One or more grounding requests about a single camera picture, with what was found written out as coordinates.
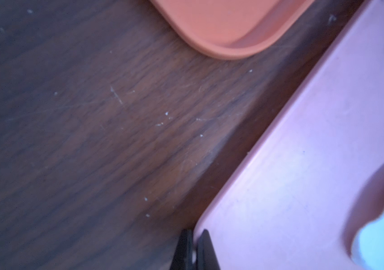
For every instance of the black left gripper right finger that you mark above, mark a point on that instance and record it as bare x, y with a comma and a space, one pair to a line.
206, 256

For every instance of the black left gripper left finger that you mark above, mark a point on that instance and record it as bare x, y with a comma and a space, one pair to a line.
183, 256

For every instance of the pink silicone mat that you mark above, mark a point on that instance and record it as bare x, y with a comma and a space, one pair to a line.
316, 176

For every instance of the orange plastic tray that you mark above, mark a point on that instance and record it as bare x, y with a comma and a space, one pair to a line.
231, 30

